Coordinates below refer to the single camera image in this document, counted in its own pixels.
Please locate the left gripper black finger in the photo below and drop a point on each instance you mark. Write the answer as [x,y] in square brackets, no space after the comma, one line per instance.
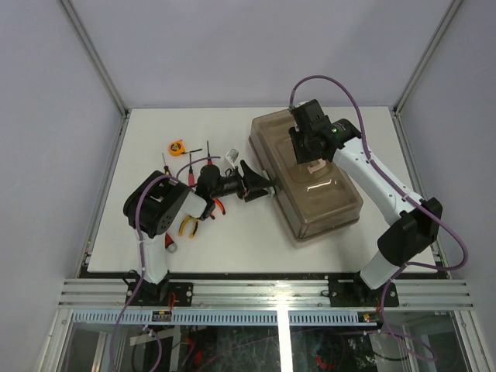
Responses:
[253,180]
[253,195]

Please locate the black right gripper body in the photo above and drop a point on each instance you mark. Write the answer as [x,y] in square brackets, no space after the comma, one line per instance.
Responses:
[301,149]

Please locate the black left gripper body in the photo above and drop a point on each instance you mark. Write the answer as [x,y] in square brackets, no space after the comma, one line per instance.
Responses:
[233,184]

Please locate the pink tool box handle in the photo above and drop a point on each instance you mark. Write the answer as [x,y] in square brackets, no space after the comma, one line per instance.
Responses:
[316,166]

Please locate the translucent brown tool box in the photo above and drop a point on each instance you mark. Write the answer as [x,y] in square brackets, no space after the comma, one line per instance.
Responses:
[312,204]

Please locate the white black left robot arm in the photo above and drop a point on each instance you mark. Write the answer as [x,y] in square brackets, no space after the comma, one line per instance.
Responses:
[154,205]

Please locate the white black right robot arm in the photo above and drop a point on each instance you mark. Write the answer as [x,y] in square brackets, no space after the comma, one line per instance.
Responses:
[412,220]

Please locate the orange long nose pliers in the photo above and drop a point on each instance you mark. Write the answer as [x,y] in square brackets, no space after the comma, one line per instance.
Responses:
[220,205]

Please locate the small black yellow screwdriver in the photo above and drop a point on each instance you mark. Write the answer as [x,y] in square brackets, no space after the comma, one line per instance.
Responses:
[167,170]

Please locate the orange tape measure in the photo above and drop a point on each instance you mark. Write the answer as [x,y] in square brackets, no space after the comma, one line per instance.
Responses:
[177,148]

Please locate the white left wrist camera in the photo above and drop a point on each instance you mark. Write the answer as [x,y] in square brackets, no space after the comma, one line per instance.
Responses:
[232,155]

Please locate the red handle screwdriver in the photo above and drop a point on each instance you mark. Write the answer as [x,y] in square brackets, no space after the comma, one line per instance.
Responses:
[209,157]

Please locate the pink handle screwdriver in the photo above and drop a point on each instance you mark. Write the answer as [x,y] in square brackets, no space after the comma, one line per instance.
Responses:
[191,175]

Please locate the aluminium front rail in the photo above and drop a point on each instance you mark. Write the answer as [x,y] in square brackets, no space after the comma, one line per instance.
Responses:
[412,295]

